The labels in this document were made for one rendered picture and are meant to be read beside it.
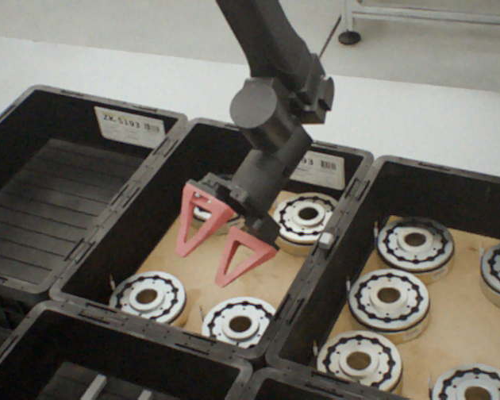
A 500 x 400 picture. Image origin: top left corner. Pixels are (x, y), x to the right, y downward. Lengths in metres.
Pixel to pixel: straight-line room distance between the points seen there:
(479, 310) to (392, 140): 0.55
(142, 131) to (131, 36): 2.05
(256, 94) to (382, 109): 0.78
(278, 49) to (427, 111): 0.77
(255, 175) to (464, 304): 0.35
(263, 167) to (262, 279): 0.26
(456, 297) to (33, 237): 0.63
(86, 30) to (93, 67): 1.59
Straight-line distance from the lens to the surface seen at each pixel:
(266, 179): 1.06
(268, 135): 1.02
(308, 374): 1.03
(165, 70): 1.97
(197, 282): 1.28
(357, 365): 1.16
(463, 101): 1.80
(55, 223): 1.44
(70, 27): 3.66
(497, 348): 1.19
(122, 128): 1.49
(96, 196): 1.47
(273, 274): 1.28
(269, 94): 1.02
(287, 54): 1.05
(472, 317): 1.22
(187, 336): 1.09
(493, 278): 1.23
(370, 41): 3.31
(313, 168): 1.35
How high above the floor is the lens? 1.75
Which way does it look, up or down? 41 degrees down
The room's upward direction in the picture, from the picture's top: 8 degrees counter-clockwise
